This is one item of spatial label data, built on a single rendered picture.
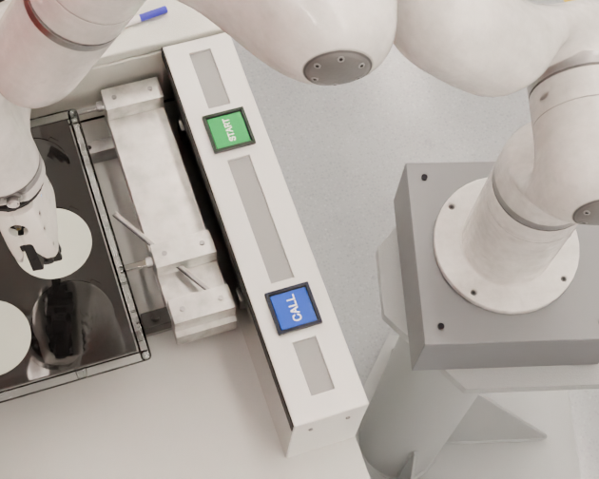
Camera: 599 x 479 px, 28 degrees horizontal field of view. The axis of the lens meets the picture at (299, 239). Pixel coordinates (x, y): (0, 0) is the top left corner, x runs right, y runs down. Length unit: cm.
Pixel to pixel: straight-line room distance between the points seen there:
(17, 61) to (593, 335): 83
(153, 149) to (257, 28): 74
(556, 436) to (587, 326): 94
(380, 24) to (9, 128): 45
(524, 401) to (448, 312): 98
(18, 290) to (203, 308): 23
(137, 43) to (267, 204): 29
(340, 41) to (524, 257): 62
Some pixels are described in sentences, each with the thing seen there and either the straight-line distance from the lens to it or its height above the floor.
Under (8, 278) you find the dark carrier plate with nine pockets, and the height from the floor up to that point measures 90.
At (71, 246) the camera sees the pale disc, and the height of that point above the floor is 90.
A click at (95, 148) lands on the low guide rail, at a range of 167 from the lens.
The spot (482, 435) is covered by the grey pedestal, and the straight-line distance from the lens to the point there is 240.
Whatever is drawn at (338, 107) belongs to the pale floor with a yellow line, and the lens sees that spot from 272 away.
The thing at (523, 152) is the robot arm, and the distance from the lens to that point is 133.
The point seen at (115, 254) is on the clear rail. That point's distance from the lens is 154.
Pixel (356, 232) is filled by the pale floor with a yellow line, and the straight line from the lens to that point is 257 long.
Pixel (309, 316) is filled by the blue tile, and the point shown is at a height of 96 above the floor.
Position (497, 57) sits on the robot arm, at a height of 144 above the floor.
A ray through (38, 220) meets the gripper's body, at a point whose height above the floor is 112.
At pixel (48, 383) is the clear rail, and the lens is 148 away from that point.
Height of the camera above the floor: 230
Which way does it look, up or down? 64 degrees down
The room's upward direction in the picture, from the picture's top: 10 degrees clockwise
